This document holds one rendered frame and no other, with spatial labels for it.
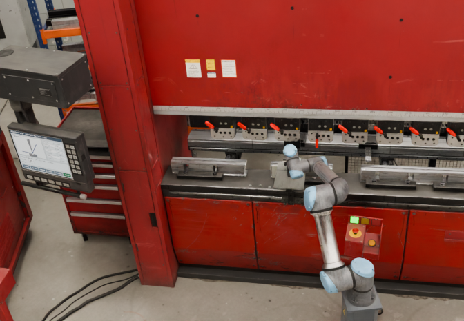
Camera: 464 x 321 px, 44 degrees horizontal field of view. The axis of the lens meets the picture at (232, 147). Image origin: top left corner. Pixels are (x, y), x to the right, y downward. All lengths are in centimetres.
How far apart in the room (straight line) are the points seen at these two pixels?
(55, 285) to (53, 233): 60
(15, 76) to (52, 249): 211
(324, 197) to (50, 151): 146
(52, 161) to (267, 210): 139
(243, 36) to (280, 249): 151
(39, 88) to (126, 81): 53
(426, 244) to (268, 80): 147
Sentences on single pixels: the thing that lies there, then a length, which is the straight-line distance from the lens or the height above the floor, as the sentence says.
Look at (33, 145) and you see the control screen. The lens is 328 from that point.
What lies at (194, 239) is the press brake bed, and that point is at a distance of 407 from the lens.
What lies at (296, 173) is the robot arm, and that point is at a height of 119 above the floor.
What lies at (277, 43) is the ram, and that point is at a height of 182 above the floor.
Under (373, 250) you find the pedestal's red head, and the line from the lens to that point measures 352.
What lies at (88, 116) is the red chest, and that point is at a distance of 449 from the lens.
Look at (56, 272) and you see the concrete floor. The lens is 470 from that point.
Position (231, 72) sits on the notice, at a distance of 336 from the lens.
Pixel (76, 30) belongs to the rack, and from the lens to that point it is 499.
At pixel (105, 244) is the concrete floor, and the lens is 478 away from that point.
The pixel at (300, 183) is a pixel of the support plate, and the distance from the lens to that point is 348.
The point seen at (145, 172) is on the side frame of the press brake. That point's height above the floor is 105.
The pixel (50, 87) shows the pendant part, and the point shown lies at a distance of 298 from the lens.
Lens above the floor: 315
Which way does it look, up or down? 34 degrees down
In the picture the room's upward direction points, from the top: 5 degrees counter-clockwise
